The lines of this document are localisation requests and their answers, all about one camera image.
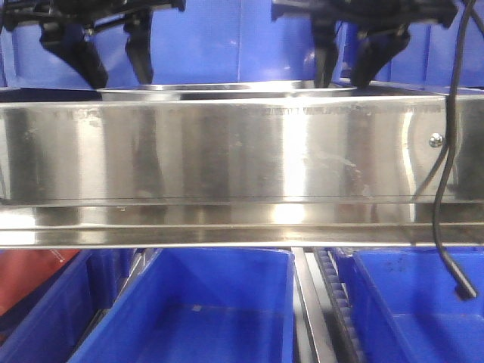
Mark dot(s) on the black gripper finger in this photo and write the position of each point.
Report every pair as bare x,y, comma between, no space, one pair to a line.
326,50
377,48
138,29
68,42

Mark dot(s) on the silver metal tray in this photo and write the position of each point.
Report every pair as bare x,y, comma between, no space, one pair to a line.
222,91

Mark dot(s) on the large blue bin right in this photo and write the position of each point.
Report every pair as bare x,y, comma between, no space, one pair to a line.
209,42

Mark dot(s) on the red package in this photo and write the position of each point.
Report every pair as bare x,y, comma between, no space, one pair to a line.
22,271

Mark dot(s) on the lower blue bin right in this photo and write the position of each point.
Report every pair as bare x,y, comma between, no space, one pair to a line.
405,307

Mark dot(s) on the lower blue bin centre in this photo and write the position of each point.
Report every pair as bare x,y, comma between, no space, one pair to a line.
201,305

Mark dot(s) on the lower blue bin left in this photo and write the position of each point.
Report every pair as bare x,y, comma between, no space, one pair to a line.
51,330

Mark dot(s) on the lower roller track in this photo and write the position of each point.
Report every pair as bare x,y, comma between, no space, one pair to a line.
341,309

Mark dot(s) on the rail screw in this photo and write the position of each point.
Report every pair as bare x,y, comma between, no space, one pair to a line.
436,140

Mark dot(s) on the steel shelf front rail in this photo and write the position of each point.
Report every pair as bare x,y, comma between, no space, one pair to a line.
308,171

